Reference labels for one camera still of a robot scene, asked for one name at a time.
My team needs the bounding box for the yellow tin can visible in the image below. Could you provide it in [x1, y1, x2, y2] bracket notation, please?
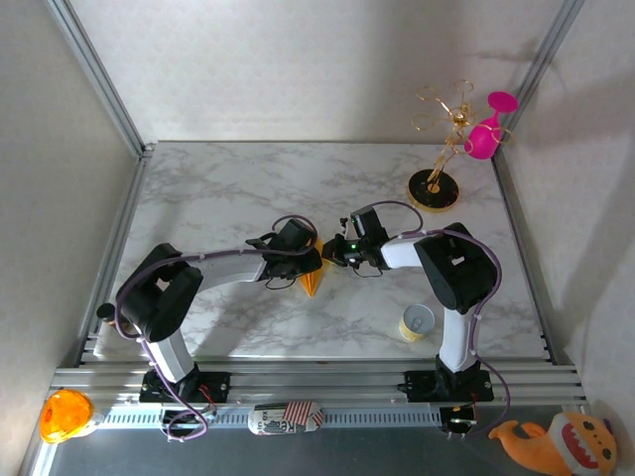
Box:
[398, 303, 437, 343]

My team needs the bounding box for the pink plastic wine glass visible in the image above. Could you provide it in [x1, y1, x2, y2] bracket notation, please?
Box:
[463, 91, 520, 162]

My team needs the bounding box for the printed striped drink can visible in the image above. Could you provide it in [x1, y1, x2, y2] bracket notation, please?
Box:
[247, 400, 325, 436]

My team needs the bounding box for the black electronics board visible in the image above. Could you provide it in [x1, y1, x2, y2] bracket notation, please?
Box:
[161, 409, 212, 433]
[439, 405, 478, 438]

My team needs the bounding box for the brown bottle black cap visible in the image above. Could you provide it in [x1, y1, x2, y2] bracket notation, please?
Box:
[95, 302, 134, 337]

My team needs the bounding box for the orange translucent plastic ball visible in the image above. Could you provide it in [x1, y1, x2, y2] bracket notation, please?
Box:
[39, 389, 105, 444]

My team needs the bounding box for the orange plush monster toy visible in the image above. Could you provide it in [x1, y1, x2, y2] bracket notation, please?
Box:
[488, 411, 619, 476]

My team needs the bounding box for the gold wire glass rack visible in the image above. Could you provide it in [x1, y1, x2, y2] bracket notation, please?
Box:
[407, 78, 515, 213]

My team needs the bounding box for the aluminium frame cross rail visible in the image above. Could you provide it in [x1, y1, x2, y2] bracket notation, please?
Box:
[49, 364, 589, 409]

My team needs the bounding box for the aluminium table side rail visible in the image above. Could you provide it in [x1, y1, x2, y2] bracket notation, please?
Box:
[490, 148, 570, 366]
[73, 148, 153, 368]

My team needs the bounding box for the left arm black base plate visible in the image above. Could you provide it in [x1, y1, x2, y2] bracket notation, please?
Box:
[138, 371, 232, 404]

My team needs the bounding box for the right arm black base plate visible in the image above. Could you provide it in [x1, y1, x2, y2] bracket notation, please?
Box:
[404, 369, 496, 404]

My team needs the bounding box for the grey slotted cable duct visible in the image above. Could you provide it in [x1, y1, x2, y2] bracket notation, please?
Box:
[96, 405, 447, 430]

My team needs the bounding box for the aluminium frame post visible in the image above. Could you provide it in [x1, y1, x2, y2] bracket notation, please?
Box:
[45, 0, 156, 158]
[493, 0, 586, 160]

